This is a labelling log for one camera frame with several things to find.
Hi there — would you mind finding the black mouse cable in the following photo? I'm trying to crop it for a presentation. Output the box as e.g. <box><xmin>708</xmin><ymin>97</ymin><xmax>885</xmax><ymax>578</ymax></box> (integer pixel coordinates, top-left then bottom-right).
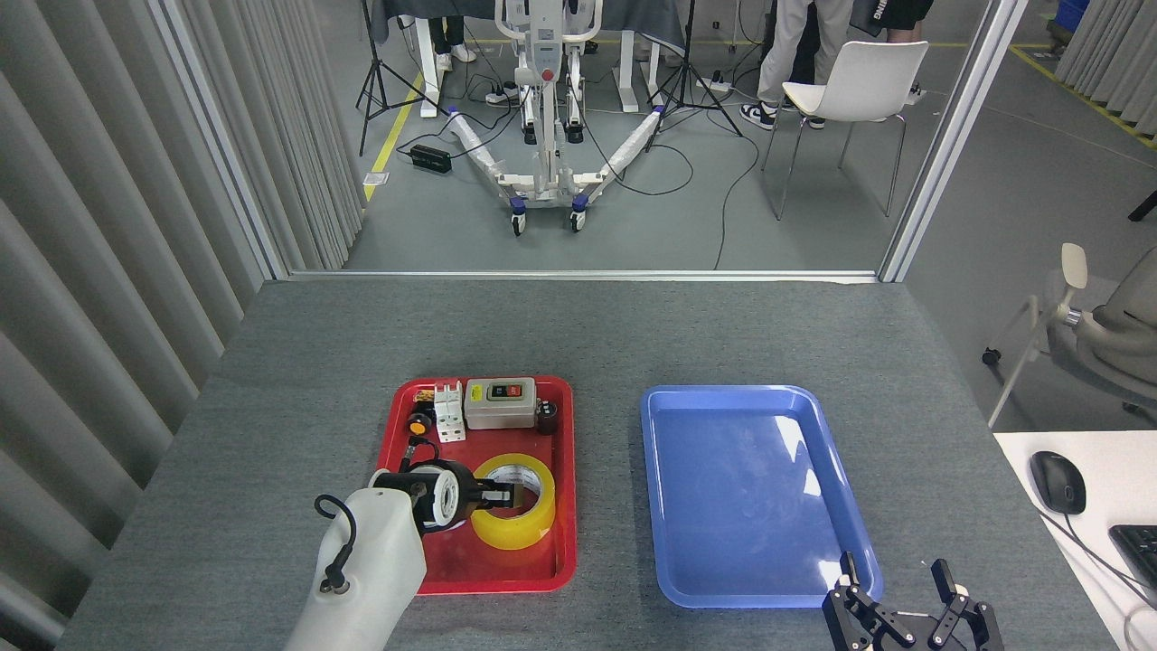
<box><xmin>1039</xmin><ymin>506</ymin><xmax>1157</xmax><ymax>616</ymax></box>

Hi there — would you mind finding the white desk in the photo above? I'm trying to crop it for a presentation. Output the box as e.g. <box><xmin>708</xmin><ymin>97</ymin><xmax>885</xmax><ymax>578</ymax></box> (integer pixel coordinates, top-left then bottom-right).
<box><xmin>992</xmin><ymin>430</ymin><xmax>1157</xmax><ymax>651</ymax></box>

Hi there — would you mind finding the grey pleated curtain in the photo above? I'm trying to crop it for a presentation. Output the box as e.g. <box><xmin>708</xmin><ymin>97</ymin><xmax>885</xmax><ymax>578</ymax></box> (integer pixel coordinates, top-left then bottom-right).
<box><xmin>0</xmin><ymin>0</ymin><xmax>370</xmax><ymax>651</ymax></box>
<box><xmin>1053</xmin><ymin>0</ymin><xmax>1157</xmax><ymax>150</ymax></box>

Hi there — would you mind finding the black floor cable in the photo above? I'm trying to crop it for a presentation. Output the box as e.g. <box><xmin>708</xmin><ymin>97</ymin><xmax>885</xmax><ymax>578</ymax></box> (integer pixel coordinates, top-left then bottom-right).
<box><xmin>578</xmin><ymin>108</ymin><xmax>762</xmax><ymax>270</ymax></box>

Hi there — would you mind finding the black tripod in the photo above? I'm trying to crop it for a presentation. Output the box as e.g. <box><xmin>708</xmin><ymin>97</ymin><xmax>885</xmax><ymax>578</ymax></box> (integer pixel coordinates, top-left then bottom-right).
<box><xmin>646</xmin><ymin>0</ymin><xmax>744</xmax><ymax>153</ymax></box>
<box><xmin>355</xmin><ymin>0</ymin><xmax>450</xmax><ymax>157</ymax></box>

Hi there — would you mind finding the black computer mouse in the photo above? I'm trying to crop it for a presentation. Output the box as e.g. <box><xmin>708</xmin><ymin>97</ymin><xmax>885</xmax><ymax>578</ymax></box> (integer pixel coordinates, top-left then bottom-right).
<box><xmin>1030</xmin><ymin>450</ymin><xmax>1087</xmax><ymax>516</ymax></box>

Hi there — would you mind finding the yellow tape roll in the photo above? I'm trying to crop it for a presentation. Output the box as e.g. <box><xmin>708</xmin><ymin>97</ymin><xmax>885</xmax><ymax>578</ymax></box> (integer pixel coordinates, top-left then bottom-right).
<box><xmin>470</xmin><ymin>452</ymin><xmax>557</xmax><ymax>551</ymax></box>

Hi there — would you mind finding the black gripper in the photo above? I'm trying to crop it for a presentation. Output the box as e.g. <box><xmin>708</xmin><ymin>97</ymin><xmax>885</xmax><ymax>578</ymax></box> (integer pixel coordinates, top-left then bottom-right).
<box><xmin>452</xmin><ymin>466</ymin><xmax>527</xmax><ymax>527</ymax></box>
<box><xmin>823</xmin><ymin>552</ymin><xmax>1004</xmax><ymax>651</ymax></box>

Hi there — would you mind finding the white chair with metal legs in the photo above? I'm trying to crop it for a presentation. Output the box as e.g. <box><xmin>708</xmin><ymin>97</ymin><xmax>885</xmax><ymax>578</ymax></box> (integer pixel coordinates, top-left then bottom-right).
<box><xmin>761</xmin><ymin>41</ymin><xmax>930</xmax><ymax>222</ymax></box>

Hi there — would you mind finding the black keyboard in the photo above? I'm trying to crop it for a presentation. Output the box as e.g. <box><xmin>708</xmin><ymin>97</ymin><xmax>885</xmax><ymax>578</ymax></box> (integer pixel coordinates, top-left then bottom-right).
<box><xmin>1109</xmin><ymin>524</ymin><xmax>1157</xmax><ymax>593</ymax></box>

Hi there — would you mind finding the silver metal post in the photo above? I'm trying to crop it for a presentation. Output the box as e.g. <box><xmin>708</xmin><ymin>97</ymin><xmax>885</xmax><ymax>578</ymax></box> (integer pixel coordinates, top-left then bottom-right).
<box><xmin>879</xmin><ymin>0</ymin><xmax>1031</xmax><ymax>284</ymax></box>
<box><xmin>149</xmin><ymin>0</ymin><xmax>292</xmax><ymax>281</ymax></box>

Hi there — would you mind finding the grey push-button switch box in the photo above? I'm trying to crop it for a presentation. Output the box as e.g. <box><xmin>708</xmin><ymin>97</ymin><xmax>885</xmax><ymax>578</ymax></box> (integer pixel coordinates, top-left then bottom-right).
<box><xmin>464</xmin><ymin>378</ymin><xmax>538</xmax><ymax>430</ymax></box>

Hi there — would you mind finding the person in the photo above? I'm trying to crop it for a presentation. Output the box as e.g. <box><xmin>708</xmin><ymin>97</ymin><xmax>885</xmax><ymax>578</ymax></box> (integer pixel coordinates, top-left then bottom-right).
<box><xmin>428</xmin><ymin>14</ymin><xmax>478</xmax><ymax>73</ymax></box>
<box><xmin>854</xmin><ymin>0</ymin><xmax>941</xmax><ymax>99</ymax></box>
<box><xmin>739</xmin><ymin>0</ymin><xmax>855</xmax><ymax>132</ymax></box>

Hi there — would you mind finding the white wheeled stand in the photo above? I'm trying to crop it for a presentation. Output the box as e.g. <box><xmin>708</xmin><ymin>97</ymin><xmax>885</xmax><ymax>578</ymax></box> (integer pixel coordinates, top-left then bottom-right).
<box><xmin>447</xmin><ymin>0</ymin><xmax>665</xmax><ymax>236</ymax></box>

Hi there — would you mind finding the blue plastic tray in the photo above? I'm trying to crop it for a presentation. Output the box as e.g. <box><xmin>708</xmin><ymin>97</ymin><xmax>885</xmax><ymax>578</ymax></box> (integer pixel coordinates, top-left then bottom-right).
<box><xmin>640</xmin><ymin>384</ymin><xmax>884</xmax><ymax>609</ymax></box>

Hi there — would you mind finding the grey office chair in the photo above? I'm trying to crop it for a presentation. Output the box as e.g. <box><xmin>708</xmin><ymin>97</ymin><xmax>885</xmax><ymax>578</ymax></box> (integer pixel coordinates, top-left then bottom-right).
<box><xmin>983</xmin><ymin>242</ymin><xmax>1157</xmax><ymax>430</ymax></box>

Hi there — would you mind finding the white circuit breaker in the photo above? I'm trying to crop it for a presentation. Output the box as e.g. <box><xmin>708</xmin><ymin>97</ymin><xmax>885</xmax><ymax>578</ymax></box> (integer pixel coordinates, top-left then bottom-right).
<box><xmin>434</xmin><ymin>382</ymin><xmax>468</xmax><ymax>444</ymax></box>

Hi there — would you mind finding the silver metal rail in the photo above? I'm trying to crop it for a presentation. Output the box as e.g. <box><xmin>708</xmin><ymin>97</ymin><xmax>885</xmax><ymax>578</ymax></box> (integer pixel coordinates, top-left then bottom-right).
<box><xmin>287</xmin><ymin>269</ymin><xmax>882</xmax><ymax>284</ymax></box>

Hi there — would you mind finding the red plastic tray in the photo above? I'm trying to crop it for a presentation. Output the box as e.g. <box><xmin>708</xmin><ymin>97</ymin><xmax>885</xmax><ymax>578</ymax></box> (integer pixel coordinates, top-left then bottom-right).
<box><xmin>366</xmin><ymin>375</ymin><xmax>578</xmax><ymax>595</ymax></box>

